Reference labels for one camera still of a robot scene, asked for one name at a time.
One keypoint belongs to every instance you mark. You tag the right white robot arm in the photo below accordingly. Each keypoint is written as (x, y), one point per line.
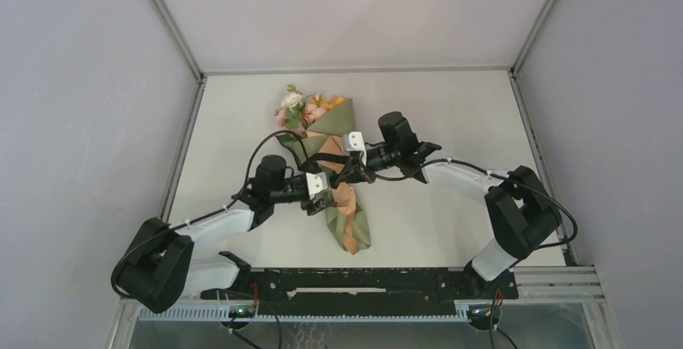
(521, 213)

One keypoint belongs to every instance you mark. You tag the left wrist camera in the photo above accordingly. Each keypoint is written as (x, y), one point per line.
(269, 176)

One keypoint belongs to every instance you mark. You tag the black mounting base plate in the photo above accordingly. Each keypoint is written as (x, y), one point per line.
(445, 283)

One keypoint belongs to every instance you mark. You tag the orange wrapping paper sheet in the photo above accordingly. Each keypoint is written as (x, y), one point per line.
(346, 221)

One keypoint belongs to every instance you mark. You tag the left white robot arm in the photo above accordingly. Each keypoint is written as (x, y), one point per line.
(165, 263)

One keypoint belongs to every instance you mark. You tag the yellow fake flower stem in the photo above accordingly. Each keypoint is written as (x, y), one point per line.
(331, 103)

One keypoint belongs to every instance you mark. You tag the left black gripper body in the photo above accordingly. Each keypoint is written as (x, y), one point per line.
(293, 193)

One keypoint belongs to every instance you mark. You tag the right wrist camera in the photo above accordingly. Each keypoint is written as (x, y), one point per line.
(396, 131)

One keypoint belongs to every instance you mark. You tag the pink fake flower stem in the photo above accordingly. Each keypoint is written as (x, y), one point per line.
(312, 112)

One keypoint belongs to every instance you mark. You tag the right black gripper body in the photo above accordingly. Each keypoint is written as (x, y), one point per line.
(375, 159)

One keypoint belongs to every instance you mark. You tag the white cable duct rail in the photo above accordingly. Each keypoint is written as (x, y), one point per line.
(215, 313)

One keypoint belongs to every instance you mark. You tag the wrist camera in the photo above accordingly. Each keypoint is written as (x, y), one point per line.
(269, 176)
(396, 131)

